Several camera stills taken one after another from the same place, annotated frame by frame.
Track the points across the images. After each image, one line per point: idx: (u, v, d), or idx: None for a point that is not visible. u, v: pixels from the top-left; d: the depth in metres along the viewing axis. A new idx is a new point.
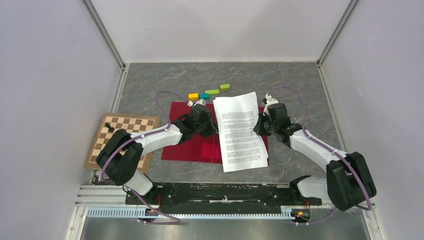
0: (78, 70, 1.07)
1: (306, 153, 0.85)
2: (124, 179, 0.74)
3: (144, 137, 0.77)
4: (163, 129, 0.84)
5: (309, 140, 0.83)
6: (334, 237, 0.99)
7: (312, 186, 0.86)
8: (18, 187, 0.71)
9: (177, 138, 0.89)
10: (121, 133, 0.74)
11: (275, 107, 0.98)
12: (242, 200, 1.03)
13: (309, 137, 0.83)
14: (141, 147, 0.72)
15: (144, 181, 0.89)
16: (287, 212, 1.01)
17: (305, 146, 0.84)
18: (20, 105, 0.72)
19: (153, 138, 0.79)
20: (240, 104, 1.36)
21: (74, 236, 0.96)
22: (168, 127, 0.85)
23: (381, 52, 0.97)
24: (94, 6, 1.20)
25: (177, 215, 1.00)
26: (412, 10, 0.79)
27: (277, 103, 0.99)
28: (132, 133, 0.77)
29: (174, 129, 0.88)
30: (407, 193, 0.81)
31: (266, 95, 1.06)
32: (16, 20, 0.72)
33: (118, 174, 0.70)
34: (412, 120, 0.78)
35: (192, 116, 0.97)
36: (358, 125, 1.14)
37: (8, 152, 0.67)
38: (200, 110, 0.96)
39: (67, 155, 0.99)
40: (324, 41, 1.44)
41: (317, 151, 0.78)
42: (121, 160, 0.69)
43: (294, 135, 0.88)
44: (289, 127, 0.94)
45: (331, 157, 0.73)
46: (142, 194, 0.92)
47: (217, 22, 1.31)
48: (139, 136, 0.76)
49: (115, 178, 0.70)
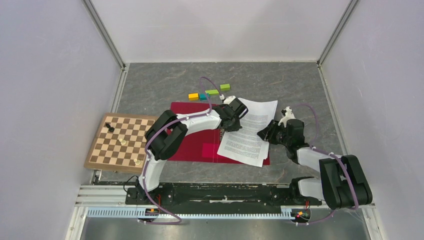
0: (78, 70, 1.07)
1: (310, 164, 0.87)
2: (168, 157, 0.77)
3: (188, 120, 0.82)
4: (205, 113, 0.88)
5: (312, 151, 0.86)
6: (335, 236, 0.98)
7: (311, 186, 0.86)
8: (17, 188, 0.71)
9: (217, 123, 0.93)
10: (168, 113, 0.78)
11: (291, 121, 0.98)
12: (242, 200, 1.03)
13: (312, 148, 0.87)
14: (185, 128, 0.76)
15: (156, 176, 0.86)
16: (288, 212, 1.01)
17: (309, 157, 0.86)
18: (20, 105, 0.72)
19: (197, 121, 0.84)
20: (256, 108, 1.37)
21: (74, 236, 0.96)
22: (209, 112, 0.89)
23: (381, 53, 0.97)
24: (94, 7, 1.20)
25: (179, 215, 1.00)
26: (413, 10, 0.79)
27: (293, 119, 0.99)
28: (178, 115, 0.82)
29: (214, 114, 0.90)
30: (407, 193, 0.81)
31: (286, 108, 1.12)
32: (16, 20, 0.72)
33: (163, 151, 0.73)
34: (412, 120, 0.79)
35: (233, 106, 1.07)
36: (358, 124, 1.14)
37: (8, 152, 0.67)
38: (240, 102, 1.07)
39: (67, 155, 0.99)
40: (324, 41, 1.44)
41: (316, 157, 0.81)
42: (169, 137, 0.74)
43: (301, 149, 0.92)
44: (298, 145, 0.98)
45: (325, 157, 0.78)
46: (149, 189, 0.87)
47: (217, 22, 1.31)
48: (185, 117, 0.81)
49: (160, 154, 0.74)
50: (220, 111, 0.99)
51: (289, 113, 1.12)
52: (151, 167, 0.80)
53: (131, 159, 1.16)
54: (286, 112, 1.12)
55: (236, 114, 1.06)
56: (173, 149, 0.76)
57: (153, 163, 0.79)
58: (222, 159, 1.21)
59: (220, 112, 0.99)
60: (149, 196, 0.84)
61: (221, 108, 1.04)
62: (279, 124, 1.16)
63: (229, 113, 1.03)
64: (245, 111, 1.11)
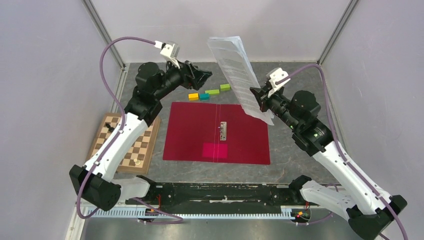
0: (78, 70, 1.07)
1: (334, 174, 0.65)
2: (117, 196, 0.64)
3: (100, 162, 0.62)
4: (118, 133, 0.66)
5: (345, 167, 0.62)
6: (335, 236, 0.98)
7: (318, 198, 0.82)
8: (18, 187, 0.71)
9: (141, 125, 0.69)
10: (72, 176, 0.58)
11: (299, 101, 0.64)
12: (242, 200, 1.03)
13: (347, 163, 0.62)
14: (100, 180, 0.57)
15: (138, 186, 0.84)
16: (288, 212, 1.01)
17: (340, 173, 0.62)
18: (20, 105, 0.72)
19: (112, 152, 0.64)
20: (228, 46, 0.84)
21: (74, 236, 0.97)
22: (122, 128, 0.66)
23: (381, 53, 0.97)
24: (94, 7, 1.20)
25: (181, 215, 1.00)
26: (412, 10, 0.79)
27: (304, 94, 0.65)
28: (87, 163, 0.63)
29: (131, 123, 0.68)
30: (407, 193, 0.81)
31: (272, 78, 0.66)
32: (16, 20, 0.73)
33: (102, 203, 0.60)
34: (412, 120, 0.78)
35: (142, 88, 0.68)
36: (358, 124, 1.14)
37: (8, 151, 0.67)
38: (146, 77, 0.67)
39: (67, 155, 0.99)
40: (324, 41, 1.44)
41: (356, 187, 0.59)
42: (95, 196, 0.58)
43: (325, 152, 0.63)
44: (315, 134, 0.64)
45: (376, 202, 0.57)
46: (142, 196, 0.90)
47: (217, 22, 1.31)
48: (93, 165, 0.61)
49: (105, 207, 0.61)
50: (138, 103, 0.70)
51: (280, 84, 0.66)
52: (125, 193, 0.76)
53: (131, 159, 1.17)
54: (276, 88, 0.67)
55: (158, 85, 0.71)
56: (113, 192, 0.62)
57: (124, 188, 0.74)
58: (222, 159, 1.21)
59: (138, 104, 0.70)
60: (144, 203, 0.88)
61: (135, 96, 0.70)
62: (266, 97, 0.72)
63: (151, 99, 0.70)
64: (170, 65, 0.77)
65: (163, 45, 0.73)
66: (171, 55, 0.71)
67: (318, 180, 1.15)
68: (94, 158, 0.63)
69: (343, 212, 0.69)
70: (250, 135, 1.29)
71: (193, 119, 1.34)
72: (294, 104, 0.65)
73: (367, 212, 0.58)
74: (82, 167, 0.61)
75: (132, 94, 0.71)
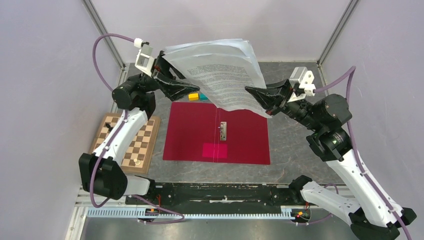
0: (78, 70, 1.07)
1: (344, 180, 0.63)
2: (124, 185, 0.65)
3: (109, 147, 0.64)
4: (123, 121, 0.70)
5: (362, 178, 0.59)
6: (335, 236, 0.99)
7: (318, 199, 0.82)
8: (18, 187, 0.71)
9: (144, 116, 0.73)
10: (82, 164, 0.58)
11: (331, 109, 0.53)
12: (242, 200, 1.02)
13: (364, 174, 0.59)
14: (113, 162, 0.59)
15: (140, 183, 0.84)
16: (288, 213, 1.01)
17: (354, 183, 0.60)
18: (20, 104, 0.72)
19: (120, 138, 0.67)
20: (222, 51, 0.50)
21: (73, 236, 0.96)
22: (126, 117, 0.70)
23: (380, 53, 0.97)
24: (94, 6, 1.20)
25: (185, 215, 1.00)
26: (412, 10, 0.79)
27: (333, 98, 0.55)
28: (96, 150, 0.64)
29: (133, 112, 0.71)
30: (407, 193, 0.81)
31: (304, 84, 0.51)
32: (17, 20, 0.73)
33: (114, 188, 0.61)
34: (412, 119, 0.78)
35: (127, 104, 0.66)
36: (357, 125, 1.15)
37: (8, 151, 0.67)
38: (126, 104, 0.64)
39: (68, 155, 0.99)
40: (324, 41, 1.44)
41: (369, 199, 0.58)
42: (107, 181, 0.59)
43: (343, 161, 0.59)
44: (334, 141, 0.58)
45: (388, 215, 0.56)
46: (143, 194, 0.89)
47: (217, 22, 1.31)
48: (104, 150, 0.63)
49: (114, 195, 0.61)
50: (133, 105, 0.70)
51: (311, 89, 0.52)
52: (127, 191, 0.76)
53: (131, 159, 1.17)
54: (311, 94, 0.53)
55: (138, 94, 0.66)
56: (121, 180, 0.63)
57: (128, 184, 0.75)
58: (222, 159, 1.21)
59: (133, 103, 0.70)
60: (145, 200, 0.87)
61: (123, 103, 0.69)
62: (286, 102, 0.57)
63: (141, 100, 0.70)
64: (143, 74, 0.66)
65: (143, 44, 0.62)
66: (139, 64, 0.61)
67: (318, 180, 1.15)
68: (102, 146, 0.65)
69: (345, 216, 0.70)
70: (250, 135, 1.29)
71: (193, 119, 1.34)
72: (324, 111, 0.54)
73: (375, 222, 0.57)
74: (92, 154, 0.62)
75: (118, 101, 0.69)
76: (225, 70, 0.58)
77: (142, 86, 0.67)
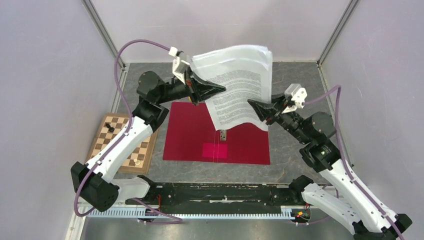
0: (78, 70, 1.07)
1: (339, 190, 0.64)
2: (114, 197, 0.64)
3: (102, 162, 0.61)
4: (123, 134, 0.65)
5: (352, 185, 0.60)
6: (335, 236, 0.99)
7: (319, 204, 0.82)
8: (19, 188, 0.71)
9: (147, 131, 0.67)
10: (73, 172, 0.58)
11: (318, 125, 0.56)
12: (242, 200, 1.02)
13: (354, 181, 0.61)
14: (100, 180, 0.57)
15: (138, 186, 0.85)
16: (288, 213, 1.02)
17: (346, 192, 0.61)
18: (20, 105, 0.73)
19: (116, 153, 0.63)
20: (245, 56, 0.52)
21: (73, 236, 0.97)
22: (127, 131, 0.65)
23: (381, 53, 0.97)
24: (94, 6, 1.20)
25: (181, 215, 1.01)
26: (412, 10, 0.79)
27: (320, 114, 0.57)
28: (90, 160, 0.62)
29: (137, 125, 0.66)
30: (406, 194, 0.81)
31: (294, 98, 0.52)
32: (17, 20, 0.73)
33: (101, 202, 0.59)
34: (412, 120, 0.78)
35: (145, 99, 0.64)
36: (358, 124, 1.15)
37: (8, 151, 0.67)
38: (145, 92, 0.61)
39: (68, 156, 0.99)
40: (324, 41, 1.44)
41: (362, 205, 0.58)
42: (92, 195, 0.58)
43: (333, 171, 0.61)
44: (323, 153, 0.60)
45: (381, 221, 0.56)
46: (142, 196, 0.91)
47: (217, 21, 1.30)
48: (95, 164, 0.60)
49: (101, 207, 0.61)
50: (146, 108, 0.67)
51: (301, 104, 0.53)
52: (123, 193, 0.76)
53: (131, 159, 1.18)
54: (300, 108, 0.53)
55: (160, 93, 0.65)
56: (111, 194, 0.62)
57: (122, 189, 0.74)
58: (222, 159, 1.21)
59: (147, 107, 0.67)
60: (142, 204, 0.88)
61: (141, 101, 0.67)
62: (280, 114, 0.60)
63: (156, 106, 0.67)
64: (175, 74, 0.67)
65: (179, 54, 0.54)
66: (176, 71, 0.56)
67: (318, 180, 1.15)
68: (97, 157, 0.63)
69: (349, 225, 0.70)
70: (250, 135, 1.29)
71: (193, 120, 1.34)
72: (311, 126, 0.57)
73: (373, 229, 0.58)
74: (84, 165, 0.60)
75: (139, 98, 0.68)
76: (240, 78, 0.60)
77: (169, 86, 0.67)
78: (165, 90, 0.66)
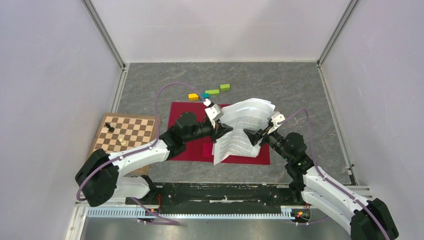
0: (78, 70, 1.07)
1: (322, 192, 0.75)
2: (106, 198, 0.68)
3: (122, 159, 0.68)
4: (148, 147, 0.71)
5: (325, 182, 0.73)
6: (335, 237, 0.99)
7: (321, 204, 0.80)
8: (18, 188, 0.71)
9: (165, 155, 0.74)
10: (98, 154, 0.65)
11: (291, 141, 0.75)
12: (242, 200, 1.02)
13: (325, 178, 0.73)
14: (116, 172, 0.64)
15: (137, 187, 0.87)
16: (288, 212, 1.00)
17: (322, 189, 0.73)
18: (20, 104, 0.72)
19: (136, 158, 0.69)
20: (257, 106, 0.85)
21: (73, 236, 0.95)
22: (153, 144, 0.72)
23: (381, 53, 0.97)
24: (94, 7, 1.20)
25: (176, 215, 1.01)
26: (412, 10, 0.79)
27: (295, 134, 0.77)
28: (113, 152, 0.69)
29: (161, 146, 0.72)
30: (405, 193, 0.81)
31: (274, 119, 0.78)
32: (16, 19, 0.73)
33: (95, 195, 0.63)
34: (412, 119, 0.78)
35: (178, 132, 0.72)
36: (358, 124, 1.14)
37: (8, 151, 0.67)
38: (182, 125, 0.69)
39: (69, 156, 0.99)
40: (324, 41, 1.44)
41: (336, 196, 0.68)
42: (96, 183, 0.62)
43: (307, 174, 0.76)
44: (299, 164, 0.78)
45: (353, 206, 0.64)
46: (139, 197, 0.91)
47: (217, 21, 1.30)
48: (117, 157, 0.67)
49: (91, 199, 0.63)
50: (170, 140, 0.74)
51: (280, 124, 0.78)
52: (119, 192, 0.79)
53: None
54: (277, 127, 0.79)
55: (191, 131, 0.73)
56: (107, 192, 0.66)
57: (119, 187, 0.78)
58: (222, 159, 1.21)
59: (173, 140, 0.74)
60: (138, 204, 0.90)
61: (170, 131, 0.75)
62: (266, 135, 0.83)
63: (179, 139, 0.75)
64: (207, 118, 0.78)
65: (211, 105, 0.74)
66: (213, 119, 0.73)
67: None
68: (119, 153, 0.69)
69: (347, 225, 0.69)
70: None
71: None
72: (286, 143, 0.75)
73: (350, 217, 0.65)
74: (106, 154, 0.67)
75: (168, 130, 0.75)
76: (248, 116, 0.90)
77: (198, 126, 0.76)
78: (196, 129, 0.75)
